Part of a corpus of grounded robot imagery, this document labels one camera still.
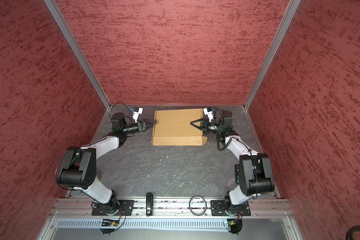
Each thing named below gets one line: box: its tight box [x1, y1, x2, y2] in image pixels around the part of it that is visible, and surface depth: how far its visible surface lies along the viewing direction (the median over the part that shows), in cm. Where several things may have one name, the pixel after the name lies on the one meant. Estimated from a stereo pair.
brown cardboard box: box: [151, 108, 208, 146], surface depth 81 cm
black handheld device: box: [146, 192, 154, 217], surface depth 73 cm
